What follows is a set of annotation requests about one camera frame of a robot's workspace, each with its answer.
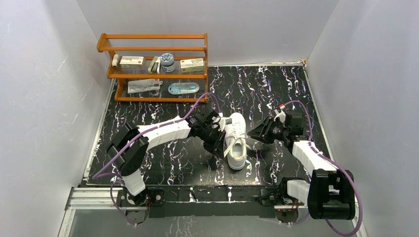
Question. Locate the white shoelace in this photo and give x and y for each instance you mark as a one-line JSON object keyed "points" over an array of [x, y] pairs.
{"points": [[232, 140]]}

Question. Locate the white sneaker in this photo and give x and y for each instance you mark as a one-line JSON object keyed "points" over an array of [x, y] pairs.
{"points": [[237, 126]]}

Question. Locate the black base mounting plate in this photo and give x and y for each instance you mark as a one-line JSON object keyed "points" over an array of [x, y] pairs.
{"points": [[296, 213]]}

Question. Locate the blue packaged toothbrush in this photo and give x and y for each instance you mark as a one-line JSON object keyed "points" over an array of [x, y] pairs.
{"points": [[183, 88]]}

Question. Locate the white box left shelf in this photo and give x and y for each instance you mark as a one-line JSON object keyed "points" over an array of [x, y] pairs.
{"points": [[132, 62]]}

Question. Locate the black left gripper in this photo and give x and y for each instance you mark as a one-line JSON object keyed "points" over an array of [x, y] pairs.
{"points": [[215, 137]]}

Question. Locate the blue white round jar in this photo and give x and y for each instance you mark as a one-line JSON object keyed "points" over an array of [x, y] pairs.
{"points": [[167, 62]]}

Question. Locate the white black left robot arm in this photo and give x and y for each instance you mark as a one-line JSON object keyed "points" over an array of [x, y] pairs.
{"points": [[130, 145]]}

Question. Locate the aluminium rail frame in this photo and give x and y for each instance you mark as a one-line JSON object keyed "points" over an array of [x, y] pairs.
{"points": [[159, 196]]}

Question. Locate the white handle tool left shelf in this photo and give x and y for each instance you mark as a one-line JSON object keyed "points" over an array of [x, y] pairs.
{"points": [[115, 61]]}

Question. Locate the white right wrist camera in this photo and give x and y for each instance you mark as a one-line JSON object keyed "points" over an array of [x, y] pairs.
{"points": [[280, 115]]}

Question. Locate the white packaged item lower shelf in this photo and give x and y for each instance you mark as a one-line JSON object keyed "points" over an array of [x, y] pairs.
{"points": [[143, 85]]}

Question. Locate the white green box right shelf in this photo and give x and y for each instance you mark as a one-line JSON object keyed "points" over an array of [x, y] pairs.
{"points": [[192, 65]]}

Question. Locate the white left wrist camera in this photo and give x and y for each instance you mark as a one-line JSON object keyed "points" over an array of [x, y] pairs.
{"points": [[223, 121]]}

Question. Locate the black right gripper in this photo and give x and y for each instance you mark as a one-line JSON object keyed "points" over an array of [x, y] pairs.
{"points": [[262, 131]]}

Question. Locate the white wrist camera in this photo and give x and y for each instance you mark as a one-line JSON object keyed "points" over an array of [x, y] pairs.
{"points": [[223, 121], [280, 115]]}

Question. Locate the orange wooden shelf rack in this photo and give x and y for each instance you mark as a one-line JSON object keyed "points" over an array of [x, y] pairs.
{"points": [[181, 46]]}

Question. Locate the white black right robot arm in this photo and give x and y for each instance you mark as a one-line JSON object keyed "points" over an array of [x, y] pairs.
{"points": [[328, 194]]}

